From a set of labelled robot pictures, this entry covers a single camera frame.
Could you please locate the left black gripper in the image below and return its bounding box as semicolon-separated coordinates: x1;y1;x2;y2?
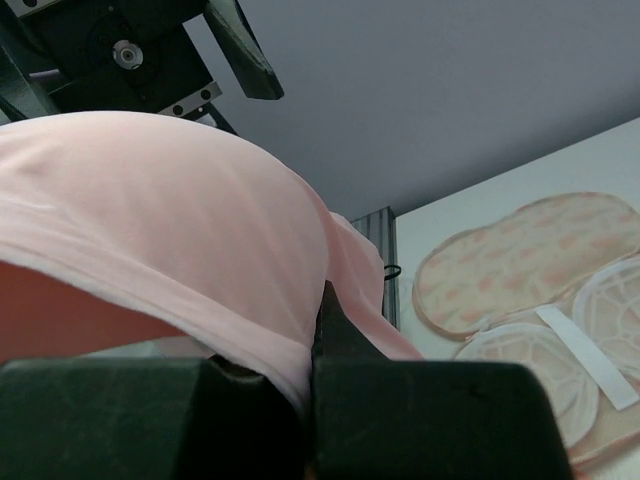
1;0;284;133

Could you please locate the pink bra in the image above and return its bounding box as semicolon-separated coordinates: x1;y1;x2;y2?
1;111;419;412

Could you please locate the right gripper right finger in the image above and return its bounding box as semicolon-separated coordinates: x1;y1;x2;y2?
312;286;573;479

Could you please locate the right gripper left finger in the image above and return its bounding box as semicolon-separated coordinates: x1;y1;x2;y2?
1;358;306;479

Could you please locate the aluminium frame rail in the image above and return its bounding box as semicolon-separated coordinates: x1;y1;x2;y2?
349;204;401;329

